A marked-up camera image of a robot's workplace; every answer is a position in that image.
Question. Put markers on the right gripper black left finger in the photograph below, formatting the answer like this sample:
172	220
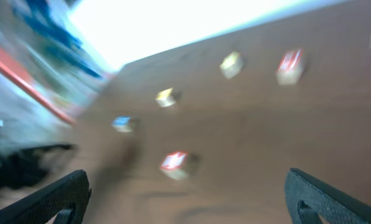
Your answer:
66	200

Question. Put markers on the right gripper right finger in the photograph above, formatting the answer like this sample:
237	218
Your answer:
310	200

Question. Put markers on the blue number 2 block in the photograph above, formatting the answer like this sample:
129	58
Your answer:
124	124

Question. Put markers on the red letter I block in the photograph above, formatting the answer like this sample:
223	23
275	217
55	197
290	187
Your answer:
180	165

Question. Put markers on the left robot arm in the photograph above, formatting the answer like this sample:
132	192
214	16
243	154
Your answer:
22	166

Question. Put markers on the red letter E block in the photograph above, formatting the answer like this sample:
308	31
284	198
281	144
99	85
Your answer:
291	67

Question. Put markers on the yellow block left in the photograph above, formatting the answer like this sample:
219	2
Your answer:
168	97

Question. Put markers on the yellow block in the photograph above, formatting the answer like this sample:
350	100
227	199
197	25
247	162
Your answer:
168	97
232	65

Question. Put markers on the yellow block far centre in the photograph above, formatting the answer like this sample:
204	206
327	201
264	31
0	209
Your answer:
232	65

